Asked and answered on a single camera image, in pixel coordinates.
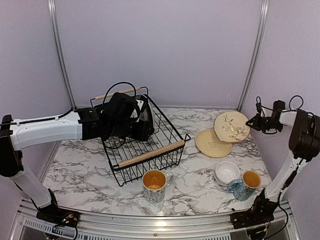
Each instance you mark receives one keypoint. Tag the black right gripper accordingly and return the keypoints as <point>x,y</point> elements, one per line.
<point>256,124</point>

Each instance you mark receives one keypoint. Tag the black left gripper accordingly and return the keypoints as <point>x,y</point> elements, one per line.
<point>143,133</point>

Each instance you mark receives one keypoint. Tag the grey reindeer plate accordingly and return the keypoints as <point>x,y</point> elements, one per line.
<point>148,126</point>

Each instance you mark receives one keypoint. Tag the cream gold rimmed plate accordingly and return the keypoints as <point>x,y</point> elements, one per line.
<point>230,127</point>

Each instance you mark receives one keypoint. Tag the plain cream yellow plate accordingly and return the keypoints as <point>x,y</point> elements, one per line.
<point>210,145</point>

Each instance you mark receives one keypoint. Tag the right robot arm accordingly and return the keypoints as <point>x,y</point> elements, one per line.
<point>304,145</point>

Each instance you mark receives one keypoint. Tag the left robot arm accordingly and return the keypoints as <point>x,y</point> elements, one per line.
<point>123,116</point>

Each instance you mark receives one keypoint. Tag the patterned mug yellow inside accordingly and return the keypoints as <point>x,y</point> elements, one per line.
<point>154,183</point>

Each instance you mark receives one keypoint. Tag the white bowl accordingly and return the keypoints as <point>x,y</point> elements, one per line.
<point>225,172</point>

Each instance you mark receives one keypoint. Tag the blue mug yellow inside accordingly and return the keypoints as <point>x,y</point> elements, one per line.
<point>244,187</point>

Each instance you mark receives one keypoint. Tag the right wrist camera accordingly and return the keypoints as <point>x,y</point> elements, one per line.
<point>259,106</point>

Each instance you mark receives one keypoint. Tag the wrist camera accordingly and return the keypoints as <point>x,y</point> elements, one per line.
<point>141,114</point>
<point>259,106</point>

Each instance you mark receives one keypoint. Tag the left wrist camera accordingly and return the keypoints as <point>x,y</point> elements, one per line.
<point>141,114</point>

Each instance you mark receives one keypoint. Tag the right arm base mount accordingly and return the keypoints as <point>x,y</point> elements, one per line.
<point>249,218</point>

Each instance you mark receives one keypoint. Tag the front aluminium rail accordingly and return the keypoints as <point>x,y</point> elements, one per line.
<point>104,226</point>

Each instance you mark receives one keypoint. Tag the right aluminium frame post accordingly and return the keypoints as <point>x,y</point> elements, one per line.
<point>261,29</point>

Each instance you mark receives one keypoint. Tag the aluminium frame post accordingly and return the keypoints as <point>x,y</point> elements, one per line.
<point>59,52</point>
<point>261,29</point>

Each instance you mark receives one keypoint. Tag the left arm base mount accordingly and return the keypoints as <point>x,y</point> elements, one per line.
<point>62,217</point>

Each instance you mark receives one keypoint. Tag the left aluminium frame post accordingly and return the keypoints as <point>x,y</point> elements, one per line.
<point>59,52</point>

